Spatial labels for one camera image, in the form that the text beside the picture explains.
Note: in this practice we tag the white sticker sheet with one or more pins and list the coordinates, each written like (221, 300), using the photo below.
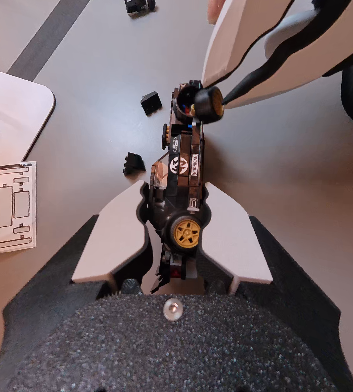
(8, 208)

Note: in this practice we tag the black lego car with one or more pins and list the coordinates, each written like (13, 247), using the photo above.
(182, 159)

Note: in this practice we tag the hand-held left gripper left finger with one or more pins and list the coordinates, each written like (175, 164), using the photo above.
(109, 242)

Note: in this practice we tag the black lego wheel gold hub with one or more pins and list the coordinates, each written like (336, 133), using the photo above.
(187, 231)
(208, 103)

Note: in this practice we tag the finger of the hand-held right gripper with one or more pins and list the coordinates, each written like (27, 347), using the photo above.
(342, 43)
(241, 30)

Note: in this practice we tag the small black lego brick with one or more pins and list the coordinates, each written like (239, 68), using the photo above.
(133, 163)
(151, 103)

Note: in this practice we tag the white booklet stand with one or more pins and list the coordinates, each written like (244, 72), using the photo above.
(11, 104)

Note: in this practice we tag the person's right hand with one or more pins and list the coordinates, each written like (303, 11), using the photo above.
(216, 9)

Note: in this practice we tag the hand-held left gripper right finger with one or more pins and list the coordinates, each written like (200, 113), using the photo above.
(234, 242)

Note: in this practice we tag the small black lego piece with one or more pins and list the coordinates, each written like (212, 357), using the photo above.
(139, 5)

